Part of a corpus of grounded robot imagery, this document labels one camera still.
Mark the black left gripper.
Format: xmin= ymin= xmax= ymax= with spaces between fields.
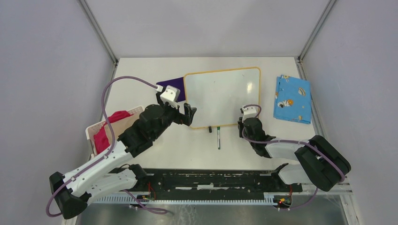
xmin=152 ymin=92 xmax=196 ymax=140

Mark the green capped whiteboard marker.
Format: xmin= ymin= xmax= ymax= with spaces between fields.
xmin=216 ymin=127 xmax=221 ymax=150

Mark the yellow framed whiteboard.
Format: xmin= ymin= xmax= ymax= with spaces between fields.
xmin=183 ymin=67 xmax=261 ymax=129

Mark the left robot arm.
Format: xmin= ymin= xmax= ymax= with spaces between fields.
xmin=46 ymin=94 xmax=197 ymax=219

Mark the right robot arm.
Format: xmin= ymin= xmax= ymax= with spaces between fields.
xmin=238 ymin=117 xmax=352 ymax=192

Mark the purple cloth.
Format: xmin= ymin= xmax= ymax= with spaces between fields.
xmin=156 ymin=75 xmax=187 ymax=103

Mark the blue patterned cloth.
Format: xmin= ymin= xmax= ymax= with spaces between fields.
xmin=273 ymin=75 xmax=312 ymax=124

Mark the beige cloth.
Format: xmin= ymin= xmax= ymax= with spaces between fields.
xmin=109 ymin=111 xmax=139 ymax=138

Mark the red cloth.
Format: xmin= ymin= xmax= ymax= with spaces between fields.
xmin=93 ymin=110 xmax=131 ymax=155

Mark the white plastic basket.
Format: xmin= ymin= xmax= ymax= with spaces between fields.
xmin=85 ymin=106 xmax=143 ymax=156

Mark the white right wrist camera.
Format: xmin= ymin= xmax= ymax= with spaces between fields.
xmin=240 ymin=104 xmax=262 ymax=121

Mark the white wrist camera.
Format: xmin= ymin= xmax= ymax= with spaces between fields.
xmin=161 ymin=85 xmax=180 ymax=109
xmin=240 ymin=104 xmax=262 ymax=121

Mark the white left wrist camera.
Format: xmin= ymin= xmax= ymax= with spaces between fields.
xmin=161 ymin=85 xmax=180 ymax=109

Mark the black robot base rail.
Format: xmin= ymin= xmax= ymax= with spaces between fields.
xmin=129 ymin=168 xmax=303 ymax=201

